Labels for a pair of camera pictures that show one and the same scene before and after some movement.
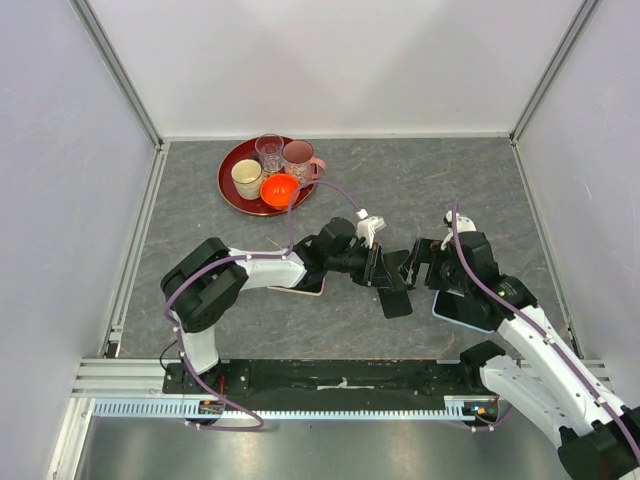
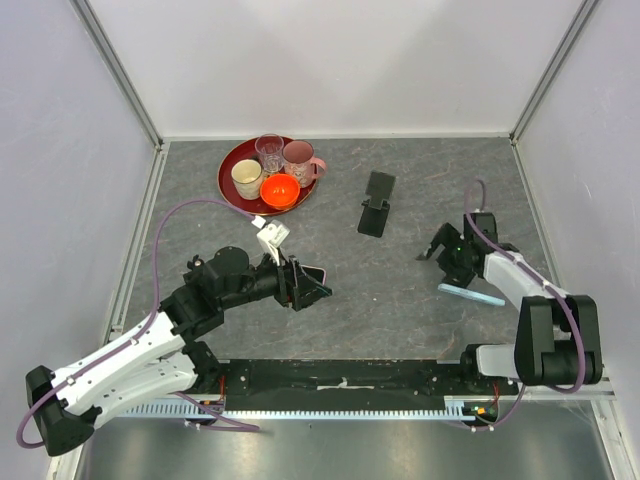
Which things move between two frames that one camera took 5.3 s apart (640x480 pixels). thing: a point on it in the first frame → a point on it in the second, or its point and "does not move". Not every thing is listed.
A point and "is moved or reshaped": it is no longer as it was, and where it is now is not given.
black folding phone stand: x=395 y=301 → x=379 y=188
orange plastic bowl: x=279 y=190 does not move
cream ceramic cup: x=247 y=175 does not move
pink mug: x=298 y=160 does not move
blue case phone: x=471 y=310 is moved or reshaped
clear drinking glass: x=271 y=151 does not move
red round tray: x=246 y=149 does not move
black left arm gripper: x=361 y=276 → x=296 y=289
